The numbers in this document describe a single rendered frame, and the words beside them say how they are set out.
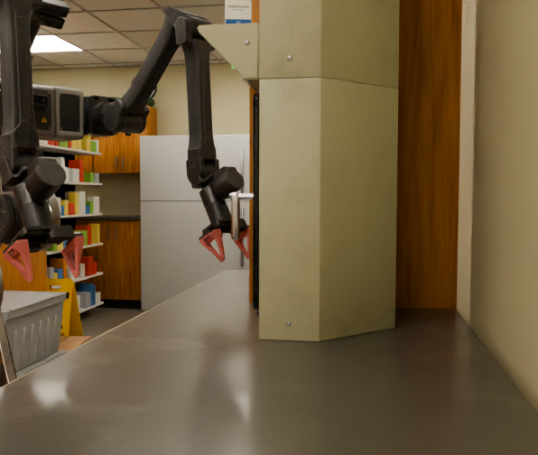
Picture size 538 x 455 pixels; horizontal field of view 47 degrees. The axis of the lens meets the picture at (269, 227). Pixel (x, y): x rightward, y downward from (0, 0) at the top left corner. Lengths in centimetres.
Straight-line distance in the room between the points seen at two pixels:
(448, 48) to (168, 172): 500
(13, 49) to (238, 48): 47
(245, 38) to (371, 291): 52
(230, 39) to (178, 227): 519
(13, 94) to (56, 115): 62
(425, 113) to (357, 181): 38
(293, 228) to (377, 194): 19
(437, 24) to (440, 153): 29
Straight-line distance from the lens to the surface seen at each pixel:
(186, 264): 628
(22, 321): 331
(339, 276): 114
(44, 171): 125
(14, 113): 135
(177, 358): 102
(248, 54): 114
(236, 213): 117
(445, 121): 148
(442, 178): 147
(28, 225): 128
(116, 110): 188
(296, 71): 112
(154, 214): 635
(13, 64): 137
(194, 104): 165
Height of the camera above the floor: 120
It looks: 3 degrees down
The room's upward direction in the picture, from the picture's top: straight up
